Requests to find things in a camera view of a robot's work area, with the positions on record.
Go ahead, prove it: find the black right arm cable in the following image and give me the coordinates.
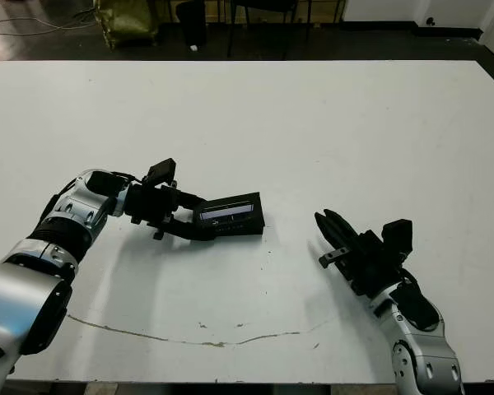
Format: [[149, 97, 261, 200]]
[[398, 266, 423, 295]]

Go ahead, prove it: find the thin white floor cable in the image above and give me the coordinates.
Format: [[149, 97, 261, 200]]
[[0, 6, 102, 37]]

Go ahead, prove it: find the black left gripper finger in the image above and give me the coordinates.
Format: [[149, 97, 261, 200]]
[[173, 190, 209, 211], [163, 217, 216, 243]]

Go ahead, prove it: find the black upright case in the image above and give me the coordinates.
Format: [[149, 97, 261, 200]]
[[175, 0, 208, 46]]

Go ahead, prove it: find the black mesh office chair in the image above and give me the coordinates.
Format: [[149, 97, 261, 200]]
[[226, 0, 314, 62]]

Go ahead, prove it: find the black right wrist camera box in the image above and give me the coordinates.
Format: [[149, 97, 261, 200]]
[[380, 219, 413, 257]]

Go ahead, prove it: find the black box lid silver stripe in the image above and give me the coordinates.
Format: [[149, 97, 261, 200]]
[[192, 191, 267, 238]]

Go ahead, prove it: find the black box base white inlay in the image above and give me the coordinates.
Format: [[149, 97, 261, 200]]
[[212, 225, 266, 238]]

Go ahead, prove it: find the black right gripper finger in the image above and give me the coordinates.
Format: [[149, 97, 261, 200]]
[[314, 211, 349, 253], [323, 208, 360, 249]]

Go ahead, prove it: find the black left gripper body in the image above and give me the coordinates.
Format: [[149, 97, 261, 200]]
[[123, 180, 183, 242]]

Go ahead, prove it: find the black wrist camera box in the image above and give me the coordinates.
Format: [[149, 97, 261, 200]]
[[380, 219, 413, 257], [147, 157, 177, 188]]

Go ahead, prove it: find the yellow-green plastic bag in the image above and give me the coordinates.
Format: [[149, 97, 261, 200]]
[[93, 0, 161, 51]]

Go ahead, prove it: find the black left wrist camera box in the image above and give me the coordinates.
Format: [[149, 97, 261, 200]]
[[147, 157, 177, 188]]

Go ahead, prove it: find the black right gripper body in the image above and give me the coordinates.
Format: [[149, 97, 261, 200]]
[[318, 229, 405, 297]]

